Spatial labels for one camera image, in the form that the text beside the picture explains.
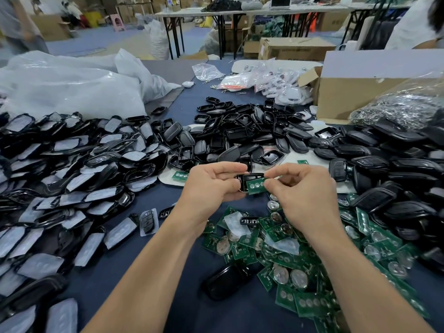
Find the person's left hand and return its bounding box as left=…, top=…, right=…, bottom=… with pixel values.
left=173, top=161, right=249, bottom=236

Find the person's right hand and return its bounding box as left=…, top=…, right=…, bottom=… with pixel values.
left=264, top=163, right=344, bottom=241

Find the small green circuit board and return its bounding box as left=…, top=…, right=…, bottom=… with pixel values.
left=246, top=177, right=268, bottom=196

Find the pile of green circuit boards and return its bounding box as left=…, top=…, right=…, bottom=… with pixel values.
left=170, top=159, right=431, bottom=333

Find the pile of black shell halves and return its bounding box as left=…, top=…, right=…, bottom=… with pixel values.
left=163, top=97, right=344, bottom=174

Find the lone glossy black shell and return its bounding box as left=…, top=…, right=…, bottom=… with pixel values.
left=201, top=263, right=254, bottom=301

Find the pile of assembled black fobs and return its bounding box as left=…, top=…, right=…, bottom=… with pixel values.
left=329, top=117, right=444, bottom=275

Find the pile of shells with pads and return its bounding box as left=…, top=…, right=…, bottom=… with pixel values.
left=0, top=111, right=178, bottom=333

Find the person's left forearm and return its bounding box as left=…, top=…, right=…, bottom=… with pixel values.
left=82, top=222, right=202, bottom=333

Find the person's right forearm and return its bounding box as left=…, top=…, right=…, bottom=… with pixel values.
left=305, top=228, right=434, bottom=333

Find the small black button strip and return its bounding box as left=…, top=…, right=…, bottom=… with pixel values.
left=158, top=204, right=176, bottom=221

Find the clear plastic film piece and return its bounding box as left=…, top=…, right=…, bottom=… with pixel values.
left=223, top=211, right=252, bottom=241

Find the heap of clear parts bags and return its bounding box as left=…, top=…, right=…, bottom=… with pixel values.
left=253, top=64, right=315, bottom=107

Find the clear bag with red label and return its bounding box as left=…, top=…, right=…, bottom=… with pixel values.
left=214, top=71, right=258, bottom=91

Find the large open cardboard box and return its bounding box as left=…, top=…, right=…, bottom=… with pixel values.
left=298, top=50, right=444, bottom=124

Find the small crumpled clear plastic bag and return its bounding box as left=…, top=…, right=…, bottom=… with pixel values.
left=192, top=63, right=226, bottom=82

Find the clear bag of metal parts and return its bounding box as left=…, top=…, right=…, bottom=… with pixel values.
left=349, top=80, right=444, bottom=131

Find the brown cardboard box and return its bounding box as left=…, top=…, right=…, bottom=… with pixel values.
left=258, top=37, right=337, bottom=62

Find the white sack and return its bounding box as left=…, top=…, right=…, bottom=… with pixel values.
left=148, top=18, right=172, bottom=61

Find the large white plastic bag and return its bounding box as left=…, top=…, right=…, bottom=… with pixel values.
left=0, top=48, right=183, bottom=121

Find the heap of black parts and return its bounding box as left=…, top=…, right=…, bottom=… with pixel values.
left=201, top=0, right=244, bottom=12

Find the long white table top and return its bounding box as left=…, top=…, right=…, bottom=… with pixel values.
left=154, top=5, right=410, bottom=18

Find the pink plastic stool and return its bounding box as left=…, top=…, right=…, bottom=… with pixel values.
left=110, top=13, right=126, bottom=32

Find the tan cardboard box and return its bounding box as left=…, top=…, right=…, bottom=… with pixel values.
left=31, top=13, right=74, bottom=42

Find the black metal table frame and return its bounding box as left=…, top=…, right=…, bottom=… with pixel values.
left=161, top=10, right=247, bottom=60

